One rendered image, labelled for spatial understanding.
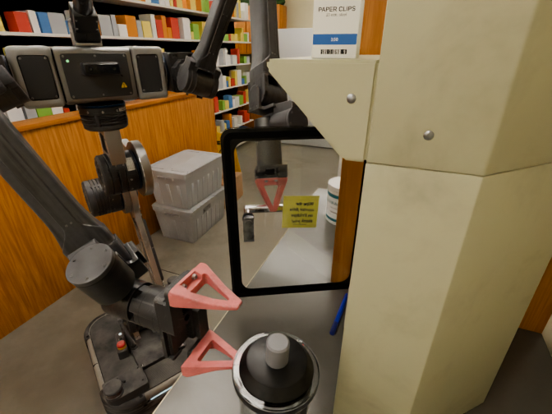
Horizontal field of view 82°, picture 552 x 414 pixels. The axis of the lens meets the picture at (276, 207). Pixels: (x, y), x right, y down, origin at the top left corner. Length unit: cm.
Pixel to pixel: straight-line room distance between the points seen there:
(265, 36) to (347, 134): 47
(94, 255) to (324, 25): 38
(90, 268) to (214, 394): 37
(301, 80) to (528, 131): 22
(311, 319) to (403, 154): 55
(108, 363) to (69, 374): 41
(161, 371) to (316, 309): 99
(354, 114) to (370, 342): 31
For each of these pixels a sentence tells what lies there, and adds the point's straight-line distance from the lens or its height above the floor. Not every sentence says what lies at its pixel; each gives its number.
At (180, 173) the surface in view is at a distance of 258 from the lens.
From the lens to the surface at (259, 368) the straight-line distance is 42.
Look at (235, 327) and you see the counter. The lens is 80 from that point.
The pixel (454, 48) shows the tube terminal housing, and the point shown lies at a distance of 34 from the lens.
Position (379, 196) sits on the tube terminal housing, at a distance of 37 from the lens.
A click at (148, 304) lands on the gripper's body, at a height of 122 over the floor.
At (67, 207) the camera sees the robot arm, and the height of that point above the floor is 132.
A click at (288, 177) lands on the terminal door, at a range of 64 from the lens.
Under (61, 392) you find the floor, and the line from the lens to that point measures 211.
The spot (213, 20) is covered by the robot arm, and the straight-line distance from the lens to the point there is 100.
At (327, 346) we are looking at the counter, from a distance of 76.
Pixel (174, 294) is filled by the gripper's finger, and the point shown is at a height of 127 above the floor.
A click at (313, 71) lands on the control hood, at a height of 150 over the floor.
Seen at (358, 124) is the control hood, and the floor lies 145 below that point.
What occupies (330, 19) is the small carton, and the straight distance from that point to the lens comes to 40.
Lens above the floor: 152
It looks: 26 degrees down
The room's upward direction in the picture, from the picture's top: straight up
